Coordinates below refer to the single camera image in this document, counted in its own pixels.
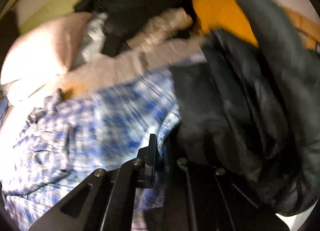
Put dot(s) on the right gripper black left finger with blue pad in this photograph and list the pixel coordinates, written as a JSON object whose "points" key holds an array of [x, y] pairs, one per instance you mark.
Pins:
{"points": [[105, 199]]}

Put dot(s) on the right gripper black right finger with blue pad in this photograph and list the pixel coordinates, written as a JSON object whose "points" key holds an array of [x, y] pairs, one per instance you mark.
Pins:
{"points": [[201, 197]]}

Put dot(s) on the blue white plaid shirt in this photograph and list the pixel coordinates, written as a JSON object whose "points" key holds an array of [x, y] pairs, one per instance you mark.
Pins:
{"points": [[48, 151]]}

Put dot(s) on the dark navy puffer jacket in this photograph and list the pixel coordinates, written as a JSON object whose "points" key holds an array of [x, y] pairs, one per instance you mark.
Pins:
{"points": [[254, 109]]}

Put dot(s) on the white folded blanket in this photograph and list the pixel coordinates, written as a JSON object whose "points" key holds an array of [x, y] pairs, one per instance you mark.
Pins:
{"points": [[32, 92]]}

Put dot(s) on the pink pillow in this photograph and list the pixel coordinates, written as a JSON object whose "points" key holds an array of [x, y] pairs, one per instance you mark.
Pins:
{"points": [[47, 50]]}

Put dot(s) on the white grey crumpled cloth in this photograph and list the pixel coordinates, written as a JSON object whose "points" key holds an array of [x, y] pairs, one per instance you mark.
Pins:
{"points": [[94, 38]]}

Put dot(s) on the beige crumpled garment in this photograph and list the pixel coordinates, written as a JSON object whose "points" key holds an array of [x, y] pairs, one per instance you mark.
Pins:
{"points": [[160, 28]]}

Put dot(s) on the orange yellow garment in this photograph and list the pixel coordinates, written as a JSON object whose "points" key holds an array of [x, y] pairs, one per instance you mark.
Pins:
{"points": [[226, 14]]}

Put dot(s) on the black garment pile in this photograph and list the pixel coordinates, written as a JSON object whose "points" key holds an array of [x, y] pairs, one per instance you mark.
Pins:
{"points": [[126, 17]]}

